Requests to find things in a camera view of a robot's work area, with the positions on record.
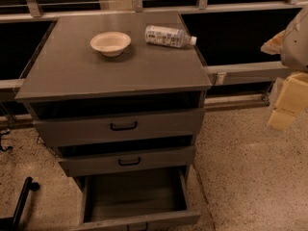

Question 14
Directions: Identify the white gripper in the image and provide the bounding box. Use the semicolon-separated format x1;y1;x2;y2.
261;6;308;131

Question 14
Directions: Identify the labelled plastic bottle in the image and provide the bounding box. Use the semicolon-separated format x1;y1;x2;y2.
144;25;197;48

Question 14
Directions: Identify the grey top drawer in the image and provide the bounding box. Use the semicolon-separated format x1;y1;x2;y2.
34;108;204;147

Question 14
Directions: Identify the grey drawer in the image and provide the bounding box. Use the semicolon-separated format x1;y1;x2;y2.
34;108;204;147
71;167;200;231
59;146;195;177

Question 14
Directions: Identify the grey middle drawer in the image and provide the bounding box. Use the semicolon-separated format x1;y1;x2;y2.
59;146;195;177

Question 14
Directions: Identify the grey drawer cabinet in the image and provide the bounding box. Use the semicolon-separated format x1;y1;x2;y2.
14;11;213;178

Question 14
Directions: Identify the grey bottom drawer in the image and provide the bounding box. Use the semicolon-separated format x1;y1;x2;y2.
71;167;200;231

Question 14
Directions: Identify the white paper bowl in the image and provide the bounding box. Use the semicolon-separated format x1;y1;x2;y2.
90;32;131;57

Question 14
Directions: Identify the black metal stand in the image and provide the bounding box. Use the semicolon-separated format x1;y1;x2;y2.
0;177;39;231

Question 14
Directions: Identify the metal railing frame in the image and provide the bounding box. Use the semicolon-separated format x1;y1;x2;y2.
1;0;307;118

